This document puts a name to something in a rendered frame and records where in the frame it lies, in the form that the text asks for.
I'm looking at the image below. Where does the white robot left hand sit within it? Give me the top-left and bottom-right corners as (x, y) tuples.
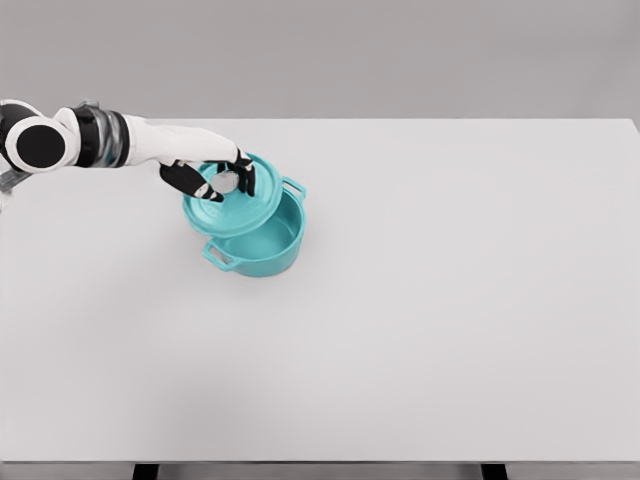
(158, 125), (258, 203)

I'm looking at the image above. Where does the teal pot lid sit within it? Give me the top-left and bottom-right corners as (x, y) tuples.
(181, 153), (282, 237)

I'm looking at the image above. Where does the teal pot with handles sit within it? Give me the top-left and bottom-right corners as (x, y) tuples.
(201, 175), (307, 278)

